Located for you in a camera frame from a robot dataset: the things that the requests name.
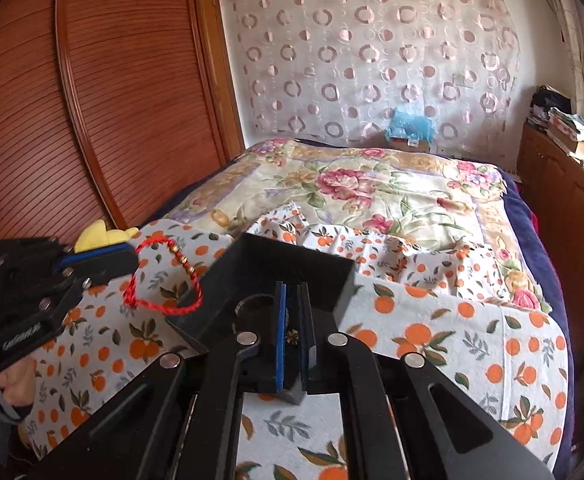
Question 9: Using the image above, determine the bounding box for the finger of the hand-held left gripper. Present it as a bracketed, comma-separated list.
[57, 243, 133, 275]
[39, 249, 140, 323]

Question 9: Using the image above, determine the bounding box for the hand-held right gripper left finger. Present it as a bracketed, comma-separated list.
[19, 281, 303, 480]

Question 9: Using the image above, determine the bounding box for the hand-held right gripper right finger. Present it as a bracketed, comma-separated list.
[297, 282, 555, 480]

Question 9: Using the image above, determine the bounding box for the red string bracelet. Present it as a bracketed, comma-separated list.
[122, 238, 204, 317]

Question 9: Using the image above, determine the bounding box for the black jewelry box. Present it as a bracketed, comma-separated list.
[164, 232, 357, 356]

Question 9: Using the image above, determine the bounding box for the person's left hand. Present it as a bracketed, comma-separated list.
[0, 357, 40, 423]

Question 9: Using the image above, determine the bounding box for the yellow plush toy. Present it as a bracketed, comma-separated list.
[74, 220, 139, 253]

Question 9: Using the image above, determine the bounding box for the black bangle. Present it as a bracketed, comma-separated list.
[234, 294, 277, 331]

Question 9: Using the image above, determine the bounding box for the orange fruit print cloth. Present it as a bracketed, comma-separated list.
[19, 200, 573, 480]

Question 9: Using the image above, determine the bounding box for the floral blanket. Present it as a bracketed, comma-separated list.
[164, 139, 553, 311]

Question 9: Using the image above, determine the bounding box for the wooden slatted wardrobe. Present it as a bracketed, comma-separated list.
[0, 0, 245, 246]

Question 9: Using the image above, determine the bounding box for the small cardboard box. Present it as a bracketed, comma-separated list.
[389, 136, 430, 153]

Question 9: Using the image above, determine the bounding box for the blue plastic bag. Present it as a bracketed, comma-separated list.
[384, 107, 435, 143]

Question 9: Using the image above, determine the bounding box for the dark blue bed sheet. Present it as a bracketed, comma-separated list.
[499, 167, 573, 471]

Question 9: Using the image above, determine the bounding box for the sheer circle pattern curtain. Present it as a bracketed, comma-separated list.
[219, 0, 523, 171]

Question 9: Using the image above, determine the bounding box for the wooden cabinet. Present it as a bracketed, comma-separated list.
[516, 122, 584, 361]

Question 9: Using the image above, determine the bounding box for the pile of folded clothes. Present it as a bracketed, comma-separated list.
[527, 85, 573, 128]

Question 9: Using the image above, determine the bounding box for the beige window curtain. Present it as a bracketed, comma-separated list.
[542, 0, 584, 106]

